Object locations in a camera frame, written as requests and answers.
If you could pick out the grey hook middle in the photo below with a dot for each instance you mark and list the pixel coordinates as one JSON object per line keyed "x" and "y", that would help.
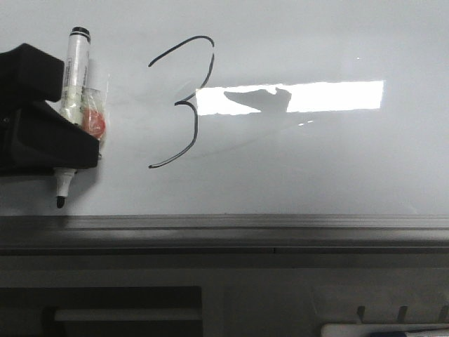
{"x": 401, "y": 316}

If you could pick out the red magnet taped to marker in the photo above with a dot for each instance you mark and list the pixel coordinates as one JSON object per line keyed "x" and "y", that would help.
{"x": 94, "y": 103}

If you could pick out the white black whiteboard marker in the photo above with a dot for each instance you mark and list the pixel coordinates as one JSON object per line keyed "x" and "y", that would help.
{"x": 74, "y": 81}

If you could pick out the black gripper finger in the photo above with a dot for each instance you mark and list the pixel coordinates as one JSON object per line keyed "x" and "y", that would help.
{"x": 36, "y": 139}
{"x": 29, "y": 74}

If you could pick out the white tray below whiteboard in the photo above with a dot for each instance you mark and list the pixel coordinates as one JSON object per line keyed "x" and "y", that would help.
{"x": 367, "y": 329}

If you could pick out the grey hook left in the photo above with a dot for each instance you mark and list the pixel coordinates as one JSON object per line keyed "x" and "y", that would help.
{"x": 360, "y": 312}

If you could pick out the white whiteboard with aluminium frame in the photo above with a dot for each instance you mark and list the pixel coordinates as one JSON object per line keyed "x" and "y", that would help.
{"x": 281, "y": 124}

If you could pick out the grey hook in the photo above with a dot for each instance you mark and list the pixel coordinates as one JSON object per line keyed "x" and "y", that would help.
{"x": 360, "y": 312}
{"x": 401, "y": 316}

